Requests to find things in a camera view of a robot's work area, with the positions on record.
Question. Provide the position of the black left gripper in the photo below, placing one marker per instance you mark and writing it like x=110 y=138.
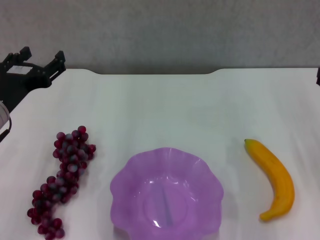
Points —
x=15 y=80

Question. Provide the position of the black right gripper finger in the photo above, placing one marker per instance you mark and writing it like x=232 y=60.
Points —
x=318 y=77

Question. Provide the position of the yellow banana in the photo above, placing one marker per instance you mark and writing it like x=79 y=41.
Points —
x=277 y=175

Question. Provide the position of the red grape bunch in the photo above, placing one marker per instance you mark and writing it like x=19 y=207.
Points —
x=62 y=172

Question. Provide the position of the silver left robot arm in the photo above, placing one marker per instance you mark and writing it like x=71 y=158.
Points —
x=3 y=113

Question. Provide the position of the purple wavy plastic bowl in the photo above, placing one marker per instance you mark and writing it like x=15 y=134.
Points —
x=165 y=195

